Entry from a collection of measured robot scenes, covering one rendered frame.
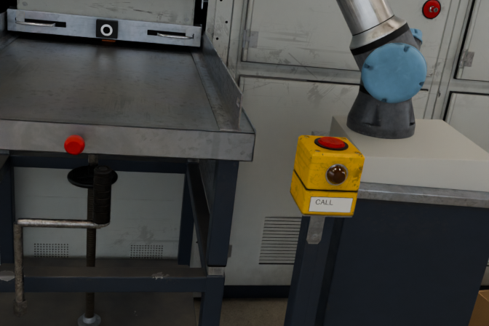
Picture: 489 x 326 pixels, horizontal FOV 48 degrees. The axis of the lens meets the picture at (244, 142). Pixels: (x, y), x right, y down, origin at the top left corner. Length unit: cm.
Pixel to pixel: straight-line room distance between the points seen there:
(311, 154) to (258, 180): 100
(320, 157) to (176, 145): 30
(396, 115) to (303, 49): 53
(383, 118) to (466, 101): 75
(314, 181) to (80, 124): 41
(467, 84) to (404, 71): 90
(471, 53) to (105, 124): 126
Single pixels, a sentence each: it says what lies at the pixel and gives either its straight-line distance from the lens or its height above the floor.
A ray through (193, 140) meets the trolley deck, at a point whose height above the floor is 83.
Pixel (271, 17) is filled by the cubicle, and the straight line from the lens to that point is 162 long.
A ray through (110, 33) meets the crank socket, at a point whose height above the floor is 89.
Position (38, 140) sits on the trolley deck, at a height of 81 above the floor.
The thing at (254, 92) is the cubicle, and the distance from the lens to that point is 165.
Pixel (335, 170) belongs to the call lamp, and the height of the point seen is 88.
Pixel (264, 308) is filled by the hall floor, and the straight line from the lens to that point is 196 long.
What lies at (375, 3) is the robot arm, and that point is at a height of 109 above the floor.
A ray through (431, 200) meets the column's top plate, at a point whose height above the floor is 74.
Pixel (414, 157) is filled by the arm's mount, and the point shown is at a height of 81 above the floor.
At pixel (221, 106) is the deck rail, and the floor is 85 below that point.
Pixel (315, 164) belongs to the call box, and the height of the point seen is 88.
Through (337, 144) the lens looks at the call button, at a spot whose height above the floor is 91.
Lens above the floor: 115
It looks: 19 degrees down
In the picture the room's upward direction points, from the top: 7 degrees clockwise
